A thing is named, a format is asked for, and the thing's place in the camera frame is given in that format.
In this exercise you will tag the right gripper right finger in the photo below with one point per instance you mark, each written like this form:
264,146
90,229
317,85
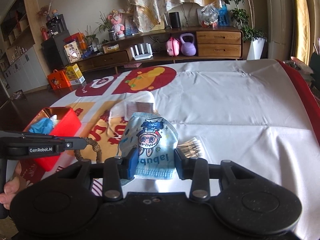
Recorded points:
184,166

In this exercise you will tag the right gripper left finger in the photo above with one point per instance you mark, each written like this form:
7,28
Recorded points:
128,164

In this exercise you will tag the pack of cotton swabs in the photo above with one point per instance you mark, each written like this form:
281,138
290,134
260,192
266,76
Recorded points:
193,148

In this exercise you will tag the blue plastic bag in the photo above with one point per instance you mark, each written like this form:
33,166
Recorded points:
44,126

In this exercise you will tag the blue cartoon face mask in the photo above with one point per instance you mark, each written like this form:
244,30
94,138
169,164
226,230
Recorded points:
155,139

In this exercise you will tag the white cloth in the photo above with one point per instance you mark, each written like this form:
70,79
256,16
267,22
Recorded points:
54,119

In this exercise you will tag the white face mask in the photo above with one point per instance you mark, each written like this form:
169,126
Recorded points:
142,101

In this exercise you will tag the person left hand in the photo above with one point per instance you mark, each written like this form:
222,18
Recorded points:
15,184

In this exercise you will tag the red metal tin box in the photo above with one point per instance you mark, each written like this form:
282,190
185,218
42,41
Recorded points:
68,123

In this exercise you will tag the orange gift box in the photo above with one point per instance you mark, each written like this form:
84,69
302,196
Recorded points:
58,80

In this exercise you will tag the printed white tablecloth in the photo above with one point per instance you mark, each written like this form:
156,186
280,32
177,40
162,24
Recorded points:
259,177

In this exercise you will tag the yellow cardboard box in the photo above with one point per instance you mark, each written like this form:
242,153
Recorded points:
74,75

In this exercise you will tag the black cabinet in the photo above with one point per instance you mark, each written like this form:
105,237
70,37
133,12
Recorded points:
53,48

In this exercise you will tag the white wifi router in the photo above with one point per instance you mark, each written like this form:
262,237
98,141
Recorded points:
141,51

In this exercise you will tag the purple kettlebell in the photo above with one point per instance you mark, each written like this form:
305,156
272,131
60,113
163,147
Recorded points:
188,48

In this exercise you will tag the pink toy bag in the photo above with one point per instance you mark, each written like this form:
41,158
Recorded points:
173,46

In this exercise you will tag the wooden tv cabinet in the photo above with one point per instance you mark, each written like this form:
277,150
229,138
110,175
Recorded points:
223,43

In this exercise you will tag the pink plush doll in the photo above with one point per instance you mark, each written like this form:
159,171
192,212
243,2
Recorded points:
115,18

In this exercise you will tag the black cylindrical speaker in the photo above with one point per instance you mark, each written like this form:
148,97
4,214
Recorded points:
175,20

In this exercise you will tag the clear plastic bag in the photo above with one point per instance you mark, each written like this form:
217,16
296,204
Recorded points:
209,16

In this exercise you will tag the yellow curtain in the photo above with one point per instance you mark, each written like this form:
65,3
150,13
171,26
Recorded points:
302,30

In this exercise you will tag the white planter green plant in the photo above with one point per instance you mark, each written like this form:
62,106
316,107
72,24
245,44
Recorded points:
243,15

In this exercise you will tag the white air conditioner tower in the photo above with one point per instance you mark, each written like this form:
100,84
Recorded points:
280,28

